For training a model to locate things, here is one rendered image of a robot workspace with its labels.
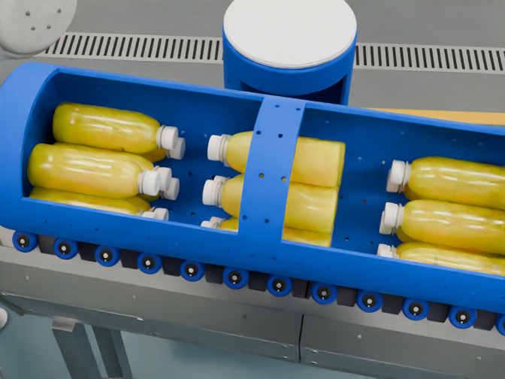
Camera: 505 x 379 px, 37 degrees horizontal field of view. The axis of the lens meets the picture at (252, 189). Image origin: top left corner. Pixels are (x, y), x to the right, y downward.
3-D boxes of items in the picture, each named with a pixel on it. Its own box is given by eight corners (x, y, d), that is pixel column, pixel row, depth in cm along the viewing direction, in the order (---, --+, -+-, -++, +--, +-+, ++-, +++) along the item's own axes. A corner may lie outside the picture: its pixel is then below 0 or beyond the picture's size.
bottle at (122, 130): (60, 92, 129) (167, 108, 127) (71, 114, 135) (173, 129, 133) (48, 128, 126) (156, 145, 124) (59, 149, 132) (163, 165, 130)
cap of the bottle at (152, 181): (140, 197, 120) (152, 198, 120) (142, 174, 119) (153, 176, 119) (148, 189, 124) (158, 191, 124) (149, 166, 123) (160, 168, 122)
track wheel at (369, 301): (385, 290, 123) (385, 286, 125) (358, 286, 124) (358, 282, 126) (381, 316, 124) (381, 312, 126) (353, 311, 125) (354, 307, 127)
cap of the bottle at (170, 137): (164, 121, 127) (175, 122, 127) (168, 132, 131) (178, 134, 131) (159, 141, 126) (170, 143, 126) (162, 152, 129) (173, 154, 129)
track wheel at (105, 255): (119, 245, 129) (122, 242, 131) (94, 241, 130) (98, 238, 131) (116, 270, 130) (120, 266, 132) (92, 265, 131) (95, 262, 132)
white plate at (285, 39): (200, 6, 162) (200, 10, 163) (267, 83, 147) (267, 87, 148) (308, -33, 171) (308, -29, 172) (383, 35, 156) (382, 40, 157)
